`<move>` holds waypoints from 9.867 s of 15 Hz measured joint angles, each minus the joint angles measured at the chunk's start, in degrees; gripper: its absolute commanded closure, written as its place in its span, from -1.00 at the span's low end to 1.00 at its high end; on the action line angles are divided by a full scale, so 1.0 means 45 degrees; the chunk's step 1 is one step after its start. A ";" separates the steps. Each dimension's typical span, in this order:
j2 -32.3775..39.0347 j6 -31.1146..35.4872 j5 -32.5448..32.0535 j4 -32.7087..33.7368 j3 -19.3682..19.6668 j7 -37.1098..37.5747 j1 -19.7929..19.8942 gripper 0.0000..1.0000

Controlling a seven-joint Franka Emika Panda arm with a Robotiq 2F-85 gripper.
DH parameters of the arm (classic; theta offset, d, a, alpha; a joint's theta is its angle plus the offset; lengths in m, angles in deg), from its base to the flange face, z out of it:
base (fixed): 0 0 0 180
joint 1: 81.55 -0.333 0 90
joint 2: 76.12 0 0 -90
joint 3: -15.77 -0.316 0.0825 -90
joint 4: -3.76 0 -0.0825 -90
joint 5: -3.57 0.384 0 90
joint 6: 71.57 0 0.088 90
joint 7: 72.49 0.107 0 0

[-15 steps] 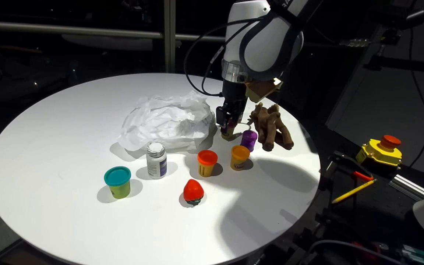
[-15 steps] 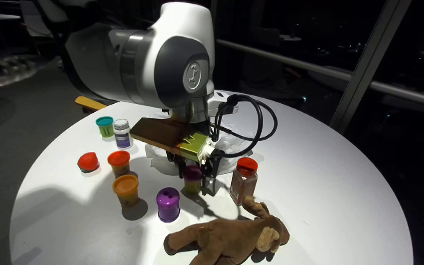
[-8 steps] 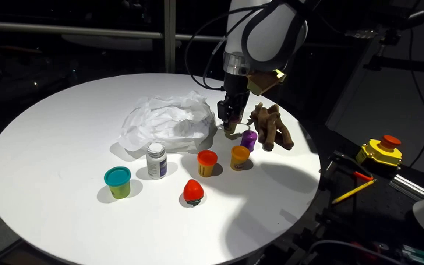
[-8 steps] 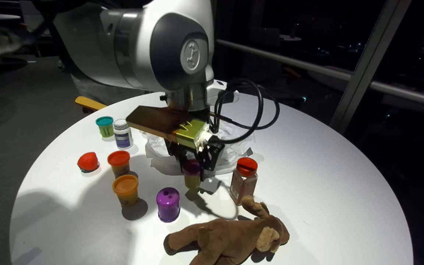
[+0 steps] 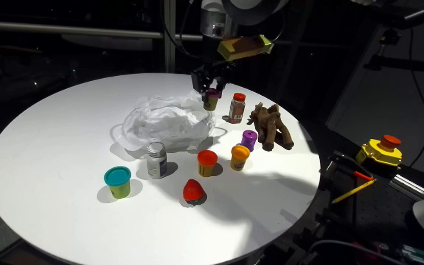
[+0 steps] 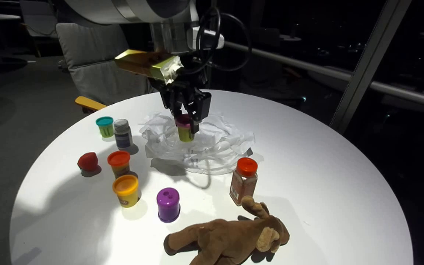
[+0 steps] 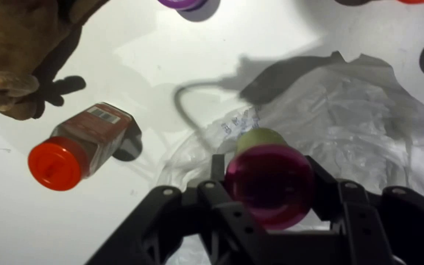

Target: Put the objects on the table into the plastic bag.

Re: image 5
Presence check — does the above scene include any pink lid dough tub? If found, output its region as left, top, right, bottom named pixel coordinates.
left=201, top=86, right=222, bottom=111

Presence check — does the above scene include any black camera stand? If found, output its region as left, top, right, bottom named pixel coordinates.
left=349, top=0, right=424, bottom=76

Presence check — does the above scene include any red lid spice jar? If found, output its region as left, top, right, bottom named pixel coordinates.
left=226, top=91, right=249, bottom=124

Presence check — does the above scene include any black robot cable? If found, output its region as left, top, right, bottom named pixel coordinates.
left=163, top=0, right=209, bottom=63

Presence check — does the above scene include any aluminium profile bar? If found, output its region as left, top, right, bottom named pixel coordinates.
left=390, top=172, right=424, bottom=200

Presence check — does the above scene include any brown plush moose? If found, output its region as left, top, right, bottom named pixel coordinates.
left=247, top=101, right=296, bottom=152

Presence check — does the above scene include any white crumpled plastic bag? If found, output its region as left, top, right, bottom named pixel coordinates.
left=117, top=89, right=213, bottom=155

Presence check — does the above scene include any purple dough tub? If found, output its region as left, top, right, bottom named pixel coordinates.
left=240, top=127, right=260, bottom=152

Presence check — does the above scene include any red-orange lid dough tub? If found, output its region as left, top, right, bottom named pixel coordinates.
left=196, top=148, right=221, bottom=177

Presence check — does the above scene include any teal handled tool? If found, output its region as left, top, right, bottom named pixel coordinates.
left=399, top=244, right=424, bottom=265

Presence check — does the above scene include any red handled tool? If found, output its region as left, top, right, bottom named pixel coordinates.
left=350, top=167, right=375, bottom=183

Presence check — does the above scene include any teal lid dough tub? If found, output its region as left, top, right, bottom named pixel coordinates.
left=103, top=164, right=134, bottom=200

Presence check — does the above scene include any yellow-orange lid dough tub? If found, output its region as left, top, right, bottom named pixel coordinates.
left=229, top=142, right=251, bottom=172

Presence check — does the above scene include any grey window rail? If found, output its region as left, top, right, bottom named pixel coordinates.
left=0, top=18, right=294, bottom=46

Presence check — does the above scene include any yellow emergency stop button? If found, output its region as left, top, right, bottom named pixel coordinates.
left=355, top=133, right=405, bottom=169

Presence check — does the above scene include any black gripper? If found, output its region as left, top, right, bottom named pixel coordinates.
left=190, top=45, right=235, bottom=95

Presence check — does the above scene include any yellow pencil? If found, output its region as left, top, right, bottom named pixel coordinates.
left=329, top=176, right=378, bottom=205

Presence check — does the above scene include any red toy strawberry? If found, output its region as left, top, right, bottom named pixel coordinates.
left=181, top=177, right=209, bottom=207

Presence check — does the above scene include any grey cable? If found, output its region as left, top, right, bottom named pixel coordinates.
left=309, top=236, right=406, bottom=265

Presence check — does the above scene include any grey window post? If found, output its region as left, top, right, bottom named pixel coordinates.
left=162, top=0, right=178, bottom=74

